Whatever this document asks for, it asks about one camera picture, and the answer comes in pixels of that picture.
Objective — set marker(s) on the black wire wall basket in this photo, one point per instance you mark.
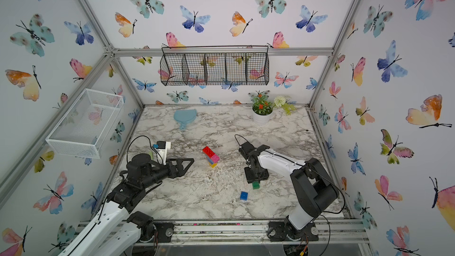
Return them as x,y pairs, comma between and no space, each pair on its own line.
215,65

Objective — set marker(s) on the red lego brick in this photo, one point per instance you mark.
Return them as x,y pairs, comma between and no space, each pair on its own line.
208,152

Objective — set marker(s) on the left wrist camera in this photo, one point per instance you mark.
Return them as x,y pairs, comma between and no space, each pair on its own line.
161,150

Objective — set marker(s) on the potted plant white pot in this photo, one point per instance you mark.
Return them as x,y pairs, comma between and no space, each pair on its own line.
263,107

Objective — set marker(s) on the green lego brick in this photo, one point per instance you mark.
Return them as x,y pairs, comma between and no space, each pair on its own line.
255,185

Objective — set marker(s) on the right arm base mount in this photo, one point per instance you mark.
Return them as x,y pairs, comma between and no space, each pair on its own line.
285,231

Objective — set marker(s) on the pink small lego brick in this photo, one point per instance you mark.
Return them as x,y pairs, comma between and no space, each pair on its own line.
215,158

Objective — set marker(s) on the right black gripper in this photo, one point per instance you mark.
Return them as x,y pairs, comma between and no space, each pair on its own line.
262,176

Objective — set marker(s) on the teal hand mirror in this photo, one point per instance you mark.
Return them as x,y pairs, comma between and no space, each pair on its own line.
185,117

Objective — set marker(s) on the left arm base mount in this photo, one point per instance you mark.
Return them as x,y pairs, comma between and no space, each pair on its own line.
150,231

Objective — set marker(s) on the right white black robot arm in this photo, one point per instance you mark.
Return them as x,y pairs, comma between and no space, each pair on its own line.
314,188

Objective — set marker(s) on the light blue long lego brick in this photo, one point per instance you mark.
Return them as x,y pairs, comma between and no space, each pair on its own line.
210,160

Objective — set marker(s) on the aluminium front rail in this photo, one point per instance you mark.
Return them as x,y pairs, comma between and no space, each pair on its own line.
237,232

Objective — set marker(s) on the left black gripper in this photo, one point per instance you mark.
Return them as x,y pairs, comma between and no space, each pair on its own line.
179,172

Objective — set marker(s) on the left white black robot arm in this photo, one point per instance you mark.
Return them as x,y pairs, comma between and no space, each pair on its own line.
118,226

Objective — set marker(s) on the blue small lego brick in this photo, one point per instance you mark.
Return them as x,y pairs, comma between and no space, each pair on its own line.
244,196

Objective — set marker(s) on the white mesh wall basket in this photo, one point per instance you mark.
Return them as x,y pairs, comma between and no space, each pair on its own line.
83,129

